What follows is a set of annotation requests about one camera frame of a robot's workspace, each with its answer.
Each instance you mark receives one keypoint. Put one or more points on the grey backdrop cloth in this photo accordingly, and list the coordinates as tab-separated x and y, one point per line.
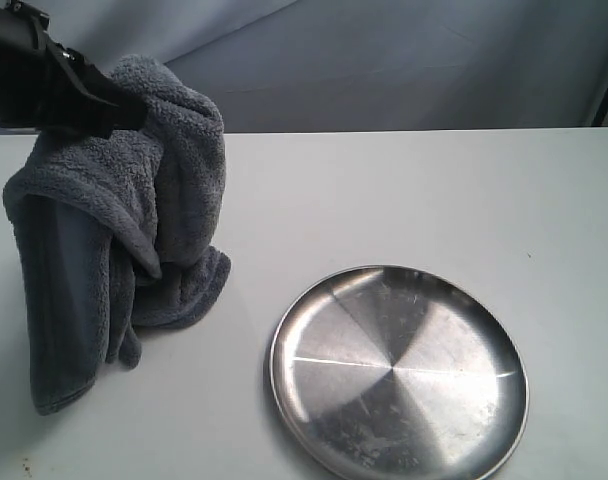
311	66

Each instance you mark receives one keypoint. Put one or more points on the grey terry towel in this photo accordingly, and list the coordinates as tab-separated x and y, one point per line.
115	234

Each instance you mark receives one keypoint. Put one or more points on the round stainless steel plate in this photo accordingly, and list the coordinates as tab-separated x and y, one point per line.
389	372

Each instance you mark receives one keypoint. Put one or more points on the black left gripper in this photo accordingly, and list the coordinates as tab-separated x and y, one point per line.
41	88

